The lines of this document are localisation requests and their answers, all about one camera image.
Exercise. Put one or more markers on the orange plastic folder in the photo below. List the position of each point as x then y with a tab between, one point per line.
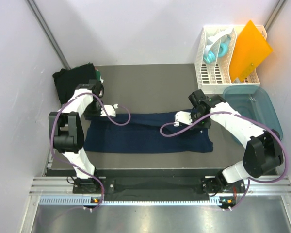
250	50

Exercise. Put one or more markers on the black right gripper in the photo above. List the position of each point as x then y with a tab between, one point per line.
207	125

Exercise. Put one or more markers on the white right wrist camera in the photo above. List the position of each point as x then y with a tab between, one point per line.
182	117

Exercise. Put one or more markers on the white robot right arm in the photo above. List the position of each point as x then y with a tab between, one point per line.
262	150

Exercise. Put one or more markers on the folded green t shirt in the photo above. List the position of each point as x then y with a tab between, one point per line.
89	72

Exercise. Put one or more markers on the translucent teal plastic bin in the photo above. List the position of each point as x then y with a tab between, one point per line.
254	103

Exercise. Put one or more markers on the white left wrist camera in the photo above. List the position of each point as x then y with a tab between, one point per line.
108	110

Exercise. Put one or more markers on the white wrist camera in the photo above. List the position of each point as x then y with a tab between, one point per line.
108	110
182	117

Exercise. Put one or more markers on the aluminium frame rail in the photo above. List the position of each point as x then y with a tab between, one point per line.
55	206

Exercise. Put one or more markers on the teal headphones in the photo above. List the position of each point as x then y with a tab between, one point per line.
217	45

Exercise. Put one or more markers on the folded black t shirt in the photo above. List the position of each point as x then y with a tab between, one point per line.
66	82

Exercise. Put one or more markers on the right aluminium corner post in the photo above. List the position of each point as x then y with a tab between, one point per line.
279	5

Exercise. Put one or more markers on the navy blue t shirt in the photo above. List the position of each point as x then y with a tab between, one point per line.
140	134

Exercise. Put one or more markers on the left aluminium corner post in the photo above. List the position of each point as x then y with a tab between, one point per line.
48	33

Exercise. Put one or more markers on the white slotted file organizer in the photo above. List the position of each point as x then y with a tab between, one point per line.
214	78

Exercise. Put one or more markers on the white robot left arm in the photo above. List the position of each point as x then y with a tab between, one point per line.
66	131

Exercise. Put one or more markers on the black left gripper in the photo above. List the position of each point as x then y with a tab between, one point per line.
87	114

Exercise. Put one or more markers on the aluminium corner post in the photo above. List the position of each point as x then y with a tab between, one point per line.
279	5
48	33

